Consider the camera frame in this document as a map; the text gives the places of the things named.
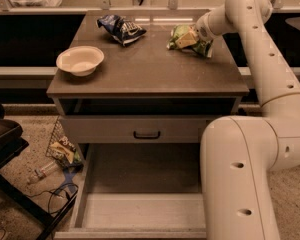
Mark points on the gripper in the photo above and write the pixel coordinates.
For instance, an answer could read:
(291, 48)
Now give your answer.
(200, 30)

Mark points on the white paper bowl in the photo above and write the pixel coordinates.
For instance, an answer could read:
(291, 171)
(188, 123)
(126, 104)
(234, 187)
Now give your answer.
(80, 61)

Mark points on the black drawer handle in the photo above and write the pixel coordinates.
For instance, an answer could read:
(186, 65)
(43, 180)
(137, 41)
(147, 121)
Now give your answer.
(147, 135)

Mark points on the green jalapeno chip bag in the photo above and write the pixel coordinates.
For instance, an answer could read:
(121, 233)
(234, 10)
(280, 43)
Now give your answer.
(203, 48)

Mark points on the open grey drawer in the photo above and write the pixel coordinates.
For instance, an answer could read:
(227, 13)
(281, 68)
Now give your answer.
(139, 191)

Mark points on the black chair left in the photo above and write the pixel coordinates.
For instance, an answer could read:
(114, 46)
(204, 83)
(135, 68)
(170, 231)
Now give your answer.
(37, 122)

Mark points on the blue chip bag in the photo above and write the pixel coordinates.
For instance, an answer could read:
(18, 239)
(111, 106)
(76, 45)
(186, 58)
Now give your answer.
(121, 29)

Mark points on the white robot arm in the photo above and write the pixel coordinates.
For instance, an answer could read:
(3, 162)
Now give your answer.
(237, 152)

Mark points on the grey drawer cabinet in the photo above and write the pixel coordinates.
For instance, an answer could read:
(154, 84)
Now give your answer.
(146, 78)

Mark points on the clear plastic bottle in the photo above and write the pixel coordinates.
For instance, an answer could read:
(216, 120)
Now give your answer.
(42, 172)

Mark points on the wire basket with snacks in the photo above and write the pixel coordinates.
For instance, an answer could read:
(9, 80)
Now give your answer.
(61, 149)

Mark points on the closed upper drawer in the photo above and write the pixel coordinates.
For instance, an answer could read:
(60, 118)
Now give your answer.
(119, 129)

